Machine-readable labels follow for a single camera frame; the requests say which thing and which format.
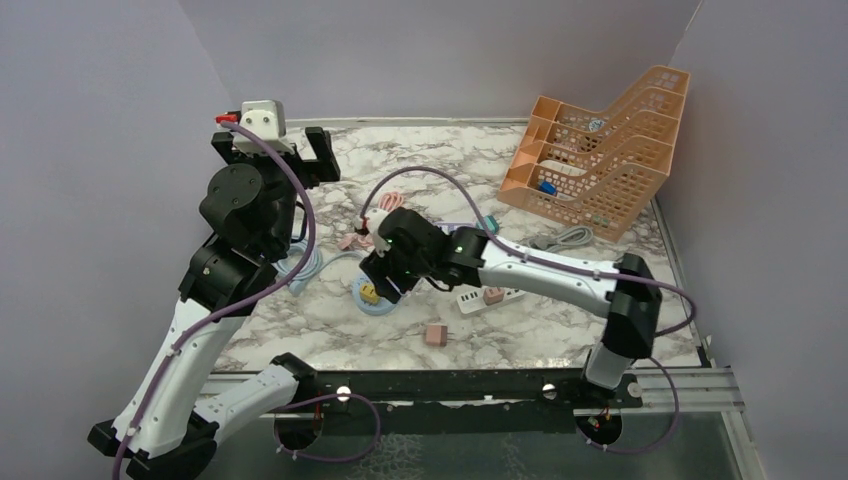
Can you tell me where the blue coiled cable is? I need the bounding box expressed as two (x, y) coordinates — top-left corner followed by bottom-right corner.
(274, 238), (366, 298)

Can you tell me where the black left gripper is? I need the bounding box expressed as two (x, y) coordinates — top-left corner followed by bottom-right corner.
(217, 127), (340, 254)

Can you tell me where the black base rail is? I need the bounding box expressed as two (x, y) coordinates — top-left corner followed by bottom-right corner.
(271, 354), (643, 446)

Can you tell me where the yellow plug adapter front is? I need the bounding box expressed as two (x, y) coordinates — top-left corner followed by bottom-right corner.
(359, 282), (380, 305)

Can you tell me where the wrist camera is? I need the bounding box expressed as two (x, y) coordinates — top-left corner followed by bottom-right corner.
(215, 100), (295, 155)
(363, 208), (390, 257)

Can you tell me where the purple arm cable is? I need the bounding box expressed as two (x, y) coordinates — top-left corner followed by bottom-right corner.
(111, 121), (382, 480)
(362, 166), (698, 460)

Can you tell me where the grey cable of purple strip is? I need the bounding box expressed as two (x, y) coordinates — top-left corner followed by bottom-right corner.
(526, 226), (596, 253)

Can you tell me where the orange plastic file rack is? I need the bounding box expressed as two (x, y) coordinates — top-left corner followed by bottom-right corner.
(496, 65), (691, 242)

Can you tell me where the white power strip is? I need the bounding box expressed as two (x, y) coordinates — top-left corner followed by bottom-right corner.
(456, 288), (526, 317)

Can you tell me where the teal plug adapter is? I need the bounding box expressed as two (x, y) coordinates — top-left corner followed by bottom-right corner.
(484, 215), (499, 233)

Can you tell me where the purple power strip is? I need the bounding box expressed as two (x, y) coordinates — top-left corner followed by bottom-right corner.
(437, 222), (472, 234)

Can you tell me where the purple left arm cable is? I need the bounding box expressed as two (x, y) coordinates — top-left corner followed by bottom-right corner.
(111, 121), (382, 480)

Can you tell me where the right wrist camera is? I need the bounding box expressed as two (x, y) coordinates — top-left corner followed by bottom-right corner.
(363, 208), (390, 257)

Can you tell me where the pink cable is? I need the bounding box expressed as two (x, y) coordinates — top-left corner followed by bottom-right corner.
(337, 192), (407, 252)

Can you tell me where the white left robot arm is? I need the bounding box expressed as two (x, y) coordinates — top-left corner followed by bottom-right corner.
(88, 121), (340, 479)

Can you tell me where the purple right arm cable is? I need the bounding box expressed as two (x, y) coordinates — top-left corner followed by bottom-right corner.
(362, 166), (698, 460)

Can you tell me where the pink plug adapter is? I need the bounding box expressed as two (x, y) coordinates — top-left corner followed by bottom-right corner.
(424, 324), (449, 347)
(482, 287), (507, 306)

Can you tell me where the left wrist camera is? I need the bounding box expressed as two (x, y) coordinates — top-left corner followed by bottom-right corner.
(215, 100), (295, 155)

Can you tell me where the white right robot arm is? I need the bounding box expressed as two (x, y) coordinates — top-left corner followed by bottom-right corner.
(360, 207), (662, 407)

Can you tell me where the round blue power socket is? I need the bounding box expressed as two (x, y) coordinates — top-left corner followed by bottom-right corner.
(351, 275), (398, 316)

